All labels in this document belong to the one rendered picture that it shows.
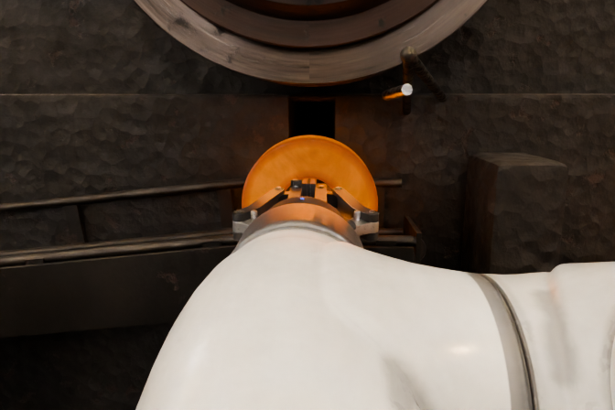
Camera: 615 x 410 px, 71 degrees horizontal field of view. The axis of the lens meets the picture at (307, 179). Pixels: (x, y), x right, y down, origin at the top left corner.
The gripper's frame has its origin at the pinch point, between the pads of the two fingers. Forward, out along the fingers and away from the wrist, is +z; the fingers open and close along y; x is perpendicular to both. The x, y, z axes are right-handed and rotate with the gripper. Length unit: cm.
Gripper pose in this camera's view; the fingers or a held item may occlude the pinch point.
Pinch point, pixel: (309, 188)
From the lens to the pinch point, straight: 49.7
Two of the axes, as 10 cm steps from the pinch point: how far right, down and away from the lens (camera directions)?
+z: 0.4, -2.3, 9.7
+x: 0.0, -9.7, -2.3
